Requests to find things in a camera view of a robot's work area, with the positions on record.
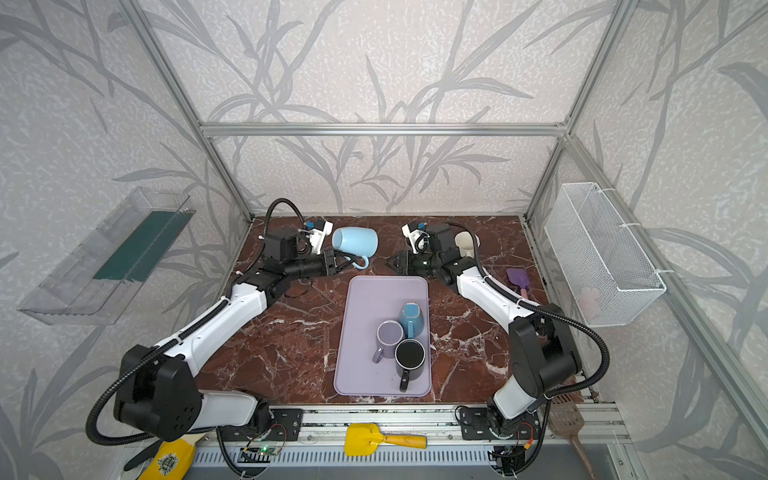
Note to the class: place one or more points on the pink object in basket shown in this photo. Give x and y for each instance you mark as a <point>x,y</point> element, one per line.
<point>589,303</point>

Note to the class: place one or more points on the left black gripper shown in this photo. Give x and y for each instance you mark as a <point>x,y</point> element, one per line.
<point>328,261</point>

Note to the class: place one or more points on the lavender plastic tray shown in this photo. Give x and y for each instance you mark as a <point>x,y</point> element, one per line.
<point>372,301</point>

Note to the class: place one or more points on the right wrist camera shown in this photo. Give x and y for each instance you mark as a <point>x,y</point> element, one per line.
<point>417,239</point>

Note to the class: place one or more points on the black ceramic mug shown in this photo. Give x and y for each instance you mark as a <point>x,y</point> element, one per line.
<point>410,357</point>

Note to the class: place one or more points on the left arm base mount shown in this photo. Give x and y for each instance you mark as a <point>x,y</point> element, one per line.
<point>279,425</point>

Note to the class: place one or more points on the white wire basket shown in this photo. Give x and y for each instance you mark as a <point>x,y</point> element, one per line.
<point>595,247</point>

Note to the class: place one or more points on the aluminium cage frame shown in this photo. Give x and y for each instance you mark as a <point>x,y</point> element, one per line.
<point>743,392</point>

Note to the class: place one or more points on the green sponge sheet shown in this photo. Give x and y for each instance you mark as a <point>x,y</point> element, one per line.
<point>136,258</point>

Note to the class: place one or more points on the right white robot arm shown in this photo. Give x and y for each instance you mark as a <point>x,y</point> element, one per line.
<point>543,352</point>

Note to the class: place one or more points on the purple ceramic mug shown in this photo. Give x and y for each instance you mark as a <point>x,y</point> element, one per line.
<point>388,335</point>

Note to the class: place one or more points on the yellow toy shovel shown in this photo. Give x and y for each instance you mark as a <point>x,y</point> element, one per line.
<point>363,439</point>

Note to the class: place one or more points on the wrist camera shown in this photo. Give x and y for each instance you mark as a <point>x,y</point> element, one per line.
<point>417,239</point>
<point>317,230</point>

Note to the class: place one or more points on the white ceramic mug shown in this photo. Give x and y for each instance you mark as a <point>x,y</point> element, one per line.
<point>466,243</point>

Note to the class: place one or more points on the purple silicone spatula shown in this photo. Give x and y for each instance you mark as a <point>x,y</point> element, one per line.
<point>519,278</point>

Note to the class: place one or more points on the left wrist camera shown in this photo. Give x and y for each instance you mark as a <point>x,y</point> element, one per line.
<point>317,230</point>

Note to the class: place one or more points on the clear plastic wall shelf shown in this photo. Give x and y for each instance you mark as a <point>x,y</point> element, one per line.
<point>70,295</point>

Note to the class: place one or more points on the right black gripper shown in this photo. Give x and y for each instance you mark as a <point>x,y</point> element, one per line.
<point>409,262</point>

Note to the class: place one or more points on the light blue mug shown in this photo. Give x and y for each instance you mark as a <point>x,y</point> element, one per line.
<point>358,242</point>

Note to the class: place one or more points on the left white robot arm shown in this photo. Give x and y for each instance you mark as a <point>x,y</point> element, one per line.
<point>156,394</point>

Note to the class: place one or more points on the teal blue mug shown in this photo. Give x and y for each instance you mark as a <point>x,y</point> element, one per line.
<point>411,320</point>

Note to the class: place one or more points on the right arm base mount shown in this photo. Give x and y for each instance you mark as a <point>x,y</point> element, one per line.
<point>482,423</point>

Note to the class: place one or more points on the brown slotted spatula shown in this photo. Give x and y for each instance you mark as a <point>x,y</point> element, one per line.
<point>566,421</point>

